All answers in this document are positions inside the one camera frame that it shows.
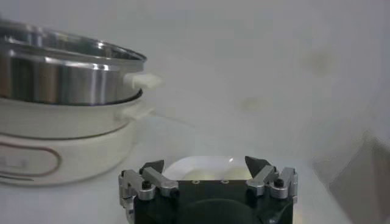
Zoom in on white side desk with laptop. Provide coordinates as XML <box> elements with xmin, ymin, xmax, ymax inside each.
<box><xmin>313</xmin><ymin>130</ymin><xmax>390</xmax><ymax>224</ymax></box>

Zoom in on stainless steel steamer basket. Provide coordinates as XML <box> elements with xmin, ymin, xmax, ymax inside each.
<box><xmin>0</xmin><ymin>18</ymin><xmax>164</xmax><ymax>107</ymax></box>

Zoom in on white electric cooking pot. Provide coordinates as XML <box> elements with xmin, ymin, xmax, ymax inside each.
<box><xmin>0</xmin><ymin>97</ymin><xmax>156</xmax><ymax>187</ymax></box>

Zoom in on white round plate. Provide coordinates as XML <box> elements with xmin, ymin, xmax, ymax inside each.
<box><xmin>163</xmin><ymin>155</ymin><xmax>254</xmax><ymax>181</ymax></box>

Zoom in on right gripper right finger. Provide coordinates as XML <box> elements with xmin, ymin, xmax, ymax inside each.
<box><xmin>244</xmin><ymin>155</ymin><xmax>299</xmax><ymax>205</ymax></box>

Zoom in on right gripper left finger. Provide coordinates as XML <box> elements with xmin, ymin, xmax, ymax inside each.
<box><xmin>118</xmin><ymin>159</ymin><xmax>180</xmax><ymax>214</ymax></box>

